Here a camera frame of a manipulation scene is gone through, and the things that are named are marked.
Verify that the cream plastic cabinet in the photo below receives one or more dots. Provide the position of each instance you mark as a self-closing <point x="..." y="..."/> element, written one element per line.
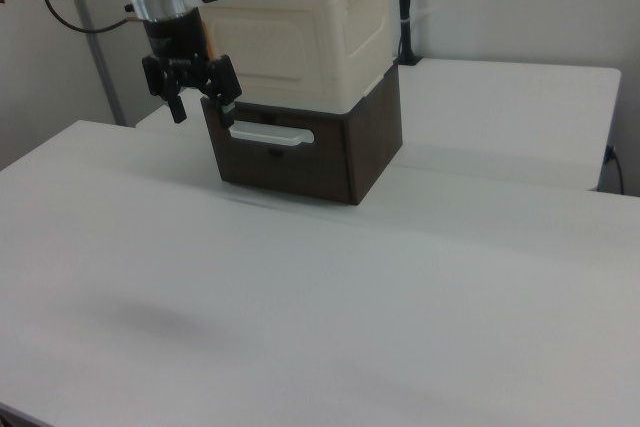
<point x="350" y="12"/>

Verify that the black camera stand pole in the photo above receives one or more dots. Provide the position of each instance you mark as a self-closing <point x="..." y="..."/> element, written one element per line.
<point x="406" y="7"/>

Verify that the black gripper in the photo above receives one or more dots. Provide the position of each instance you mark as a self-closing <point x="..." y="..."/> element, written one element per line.
<point x="175" y="39"/>

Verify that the grey metal partition post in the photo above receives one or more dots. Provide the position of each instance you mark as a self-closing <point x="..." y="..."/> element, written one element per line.
<point x="102" y="67"/>

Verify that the dark brown drawer box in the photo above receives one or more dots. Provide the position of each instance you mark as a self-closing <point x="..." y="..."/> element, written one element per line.
<point x="370" y="147"/>

